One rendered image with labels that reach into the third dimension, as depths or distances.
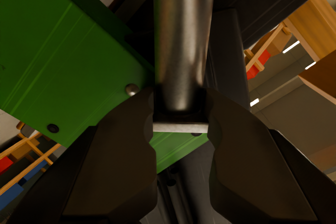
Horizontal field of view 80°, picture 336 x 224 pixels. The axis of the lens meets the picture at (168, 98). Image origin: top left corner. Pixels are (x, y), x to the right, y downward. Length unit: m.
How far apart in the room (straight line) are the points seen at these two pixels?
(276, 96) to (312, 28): 6.79
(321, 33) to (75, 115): 0.92
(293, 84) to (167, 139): 7.53
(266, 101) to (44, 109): 7.63
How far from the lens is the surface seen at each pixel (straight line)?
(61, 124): 0.20
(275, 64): 9.55
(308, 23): 0.96
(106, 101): 0.17
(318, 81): 0.66
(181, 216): 0.23
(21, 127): 0.42
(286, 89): 7.69
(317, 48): 0.99
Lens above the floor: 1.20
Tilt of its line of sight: 7 degrees up
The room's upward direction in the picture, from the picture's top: 137 degrees clockwise
